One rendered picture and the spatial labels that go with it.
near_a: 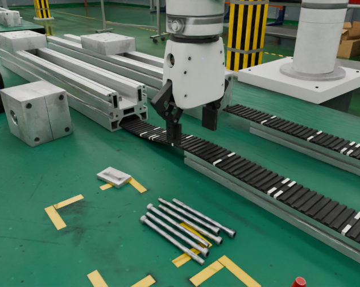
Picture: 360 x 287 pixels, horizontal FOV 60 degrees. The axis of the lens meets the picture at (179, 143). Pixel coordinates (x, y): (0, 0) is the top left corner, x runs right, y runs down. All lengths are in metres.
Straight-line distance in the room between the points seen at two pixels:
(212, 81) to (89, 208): 0.27
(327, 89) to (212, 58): 0.49
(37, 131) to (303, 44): 0.74
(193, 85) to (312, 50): 0.58
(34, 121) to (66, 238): 0.29
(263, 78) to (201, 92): 0.51
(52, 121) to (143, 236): 0.35
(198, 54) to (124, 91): 0.31
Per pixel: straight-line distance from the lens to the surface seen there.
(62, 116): 0.68
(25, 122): 0.65
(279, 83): 0.95
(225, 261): 0.39
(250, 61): 4.07
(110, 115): 0.69
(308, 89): 0.91
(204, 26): 0.46
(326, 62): 1.02
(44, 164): 0.60
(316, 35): 0.99
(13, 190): 0.55
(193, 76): 0.47
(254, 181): 0.46
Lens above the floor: 1.07
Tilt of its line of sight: 28 degrees down
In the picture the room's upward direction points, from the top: straight up
